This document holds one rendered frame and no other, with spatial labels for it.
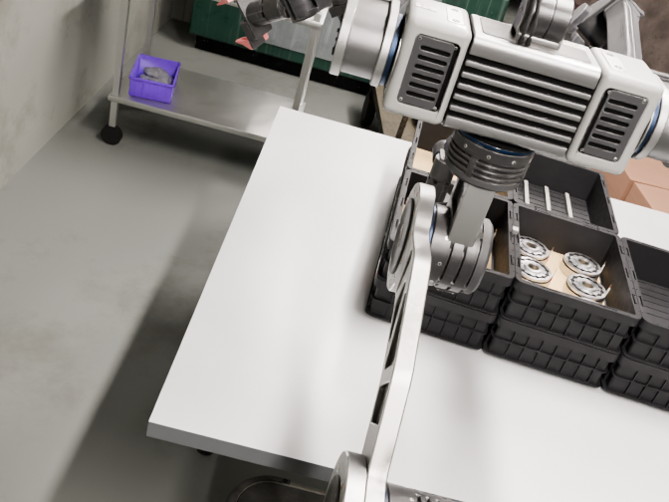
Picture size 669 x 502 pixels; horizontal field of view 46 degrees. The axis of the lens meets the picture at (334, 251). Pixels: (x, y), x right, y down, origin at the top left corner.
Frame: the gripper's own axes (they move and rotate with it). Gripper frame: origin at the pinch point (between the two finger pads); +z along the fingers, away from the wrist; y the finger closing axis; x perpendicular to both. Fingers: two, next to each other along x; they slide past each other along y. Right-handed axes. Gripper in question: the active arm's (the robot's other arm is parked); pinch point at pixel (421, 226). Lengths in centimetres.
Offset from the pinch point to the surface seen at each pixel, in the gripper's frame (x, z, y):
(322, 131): -80, 19, -28
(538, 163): -18, -2, -64
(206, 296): -9, 18, 53
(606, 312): 45.7, -5.2, -16.6
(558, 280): 24.8, 4.4, -29.5
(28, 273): -113, 90, 58
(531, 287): 32.9, -5.2, -4.0
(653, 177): -65, 50, -239
